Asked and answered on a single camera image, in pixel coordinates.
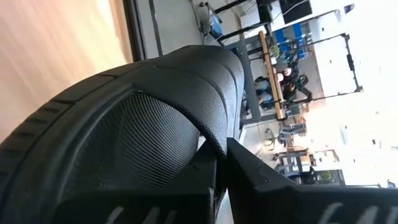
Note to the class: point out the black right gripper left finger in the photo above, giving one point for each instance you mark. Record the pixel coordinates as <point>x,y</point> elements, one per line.
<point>199,174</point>

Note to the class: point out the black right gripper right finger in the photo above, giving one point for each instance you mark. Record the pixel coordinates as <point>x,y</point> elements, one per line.
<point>255,199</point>

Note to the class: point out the black slide sandal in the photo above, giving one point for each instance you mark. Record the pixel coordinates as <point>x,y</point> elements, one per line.
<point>140,124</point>

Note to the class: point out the person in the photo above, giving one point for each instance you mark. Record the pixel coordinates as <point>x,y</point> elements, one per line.
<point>262,90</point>
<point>287,84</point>

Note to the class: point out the wooden table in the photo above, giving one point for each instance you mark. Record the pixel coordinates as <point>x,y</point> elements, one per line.
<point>272,77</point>

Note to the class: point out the blue container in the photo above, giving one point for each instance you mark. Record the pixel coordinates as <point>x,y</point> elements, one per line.
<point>216,28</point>

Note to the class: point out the blue storage rack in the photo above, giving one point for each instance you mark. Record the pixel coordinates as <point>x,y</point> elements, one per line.
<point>283,37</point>

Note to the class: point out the black monitor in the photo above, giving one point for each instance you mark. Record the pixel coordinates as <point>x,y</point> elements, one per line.
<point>295,11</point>

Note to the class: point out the black aluminium table frame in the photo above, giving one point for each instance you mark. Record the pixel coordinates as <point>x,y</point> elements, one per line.
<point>135,31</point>

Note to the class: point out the black metal frame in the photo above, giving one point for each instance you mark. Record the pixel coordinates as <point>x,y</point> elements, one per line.
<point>350,62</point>

